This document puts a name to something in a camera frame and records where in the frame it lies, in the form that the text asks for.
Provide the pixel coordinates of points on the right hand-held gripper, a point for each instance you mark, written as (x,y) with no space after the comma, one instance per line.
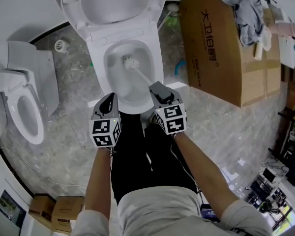
(173,119)

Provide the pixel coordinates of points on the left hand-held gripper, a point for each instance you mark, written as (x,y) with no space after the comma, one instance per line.
(104,131)

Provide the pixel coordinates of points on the white toilet brush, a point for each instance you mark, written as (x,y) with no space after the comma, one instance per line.
(131,63)

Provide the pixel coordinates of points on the white tankless toilet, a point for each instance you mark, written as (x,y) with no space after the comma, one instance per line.
(127,33)

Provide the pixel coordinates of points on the person's left forearm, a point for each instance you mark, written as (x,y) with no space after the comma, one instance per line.
(98,178)

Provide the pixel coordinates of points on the person's right forearm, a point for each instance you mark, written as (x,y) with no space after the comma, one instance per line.
(204,176)

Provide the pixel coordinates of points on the white toilet with boxy tank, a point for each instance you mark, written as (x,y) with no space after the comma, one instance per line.
(22,82)

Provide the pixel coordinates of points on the person's right shoe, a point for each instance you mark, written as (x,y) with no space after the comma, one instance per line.
(154,119)

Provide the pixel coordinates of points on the person's black trousers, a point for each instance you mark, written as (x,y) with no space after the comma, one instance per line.
(137,161)

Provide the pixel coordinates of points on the green plastic piece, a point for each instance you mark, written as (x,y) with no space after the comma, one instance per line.
(172,22)

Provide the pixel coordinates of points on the large cardboard box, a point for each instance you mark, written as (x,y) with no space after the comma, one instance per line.
(218,58)

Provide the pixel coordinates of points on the white round-head stick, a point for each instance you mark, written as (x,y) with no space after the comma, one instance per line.
(172,7)

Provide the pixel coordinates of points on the white short tube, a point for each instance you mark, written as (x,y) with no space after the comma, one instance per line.
(258,51)

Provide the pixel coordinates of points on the person's grey sweatshirt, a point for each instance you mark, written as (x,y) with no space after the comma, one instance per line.
(162,213)

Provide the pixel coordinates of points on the grey crumpled cloth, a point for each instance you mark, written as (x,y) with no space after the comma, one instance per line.
(248,13)

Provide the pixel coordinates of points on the cream cloth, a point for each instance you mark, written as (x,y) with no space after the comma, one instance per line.
(266,39)

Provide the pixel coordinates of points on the small dark monitor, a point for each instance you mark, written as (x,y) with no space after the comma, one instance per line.
(208,213)

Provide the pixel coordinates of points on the pink bottle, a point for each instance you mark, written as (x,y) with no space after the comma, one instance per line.
(282,29)

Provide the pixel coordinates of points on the dark wooden shelf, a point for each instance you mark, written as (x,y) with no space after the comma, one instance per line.
(292,136)

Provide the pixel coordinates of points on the cluttered equipment desk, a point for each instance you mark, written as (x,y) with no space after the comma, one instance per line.
(268,188)

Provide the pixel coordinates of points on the wall display panel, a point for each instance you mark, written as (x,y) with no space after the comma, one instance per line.
(11,209)

